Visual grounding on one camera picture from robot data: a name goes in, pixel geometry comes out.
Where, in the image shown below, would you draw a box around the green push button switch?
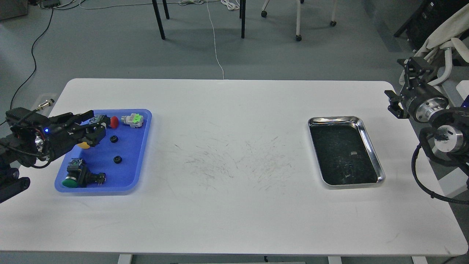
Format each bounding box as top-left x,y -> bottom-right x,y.
62,158 -> 106,188

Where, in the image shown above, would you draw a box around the grey green connector part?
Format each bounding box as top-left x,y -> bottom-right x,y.
120,113 -> 144,128

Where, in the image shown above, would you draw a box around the blue plastic tray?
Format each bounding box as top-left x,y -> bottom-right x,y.
54,109 -> 152,195

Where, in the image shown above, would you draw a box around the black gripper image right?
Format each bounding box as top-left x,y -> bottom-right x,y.
385,57 -> 449,122

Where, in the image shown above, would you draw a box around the white rolling chair base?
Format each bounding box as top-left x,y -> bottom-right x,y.
261,0 -> 338,42

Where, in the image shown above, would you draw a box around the white floor cable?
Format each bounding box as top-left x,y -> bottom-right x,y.
178,0 -> 240,80

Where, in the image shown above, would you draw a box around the black table legs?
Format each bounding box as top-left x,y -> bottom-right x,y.
151,0 -> 247,40

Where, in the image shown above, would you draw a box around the yellow push button switch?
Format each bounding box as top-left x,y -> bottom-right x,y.
77,142 -> 91,149

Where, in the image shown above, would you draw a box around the metal tray with black mat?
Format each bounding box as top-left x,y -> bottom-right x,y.
308,116 -> 385,189

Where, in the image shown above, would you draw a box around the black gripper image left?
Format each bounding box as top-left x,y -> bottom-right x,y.
37,110 -> 107,161

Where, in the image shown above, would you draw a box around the black floor cable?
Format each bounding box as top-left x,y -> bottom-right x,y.
0,0 -> 86,127

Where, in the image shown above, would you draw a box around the white chair with beige cloth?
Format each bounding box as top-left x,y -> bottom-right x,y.
394,0 -> 468,86

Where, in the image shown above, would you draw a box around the small black gear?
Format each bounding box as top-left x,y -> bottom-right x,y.
109,135 -> 119,143
113,155 -> 122,164

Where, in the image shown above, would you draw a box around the red push button switch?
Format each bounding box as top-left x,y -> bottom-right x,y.
89,115 -> 119,129

